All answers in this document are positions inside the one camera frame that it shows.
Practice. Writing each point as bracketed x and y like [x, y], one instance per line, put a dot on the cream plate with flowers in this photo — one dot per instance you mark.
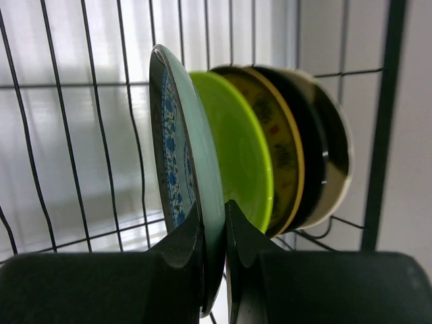
[340, 148]

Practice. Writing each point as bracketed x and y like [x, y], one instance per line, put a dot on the yellow patterned plate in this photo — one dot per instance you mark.
[283, 139]

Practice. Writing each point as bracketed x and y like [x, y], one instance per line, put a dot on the lime green plate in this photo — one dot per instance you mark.
[242, 151]

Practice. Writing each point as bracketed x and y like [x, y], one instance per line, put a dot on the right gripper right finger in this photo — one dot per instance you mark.
[267, 284]

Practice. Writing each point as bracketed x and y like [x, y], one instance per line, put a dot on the black plate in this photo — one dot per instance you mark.
[298, 93]

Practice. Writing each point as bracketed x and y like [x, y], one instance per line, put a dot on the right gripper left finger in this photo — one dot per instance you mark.
[164, 284]

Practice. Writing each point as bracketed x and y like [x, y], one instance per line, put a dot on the blue patterned plate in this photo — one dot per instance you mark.
[186, 161]

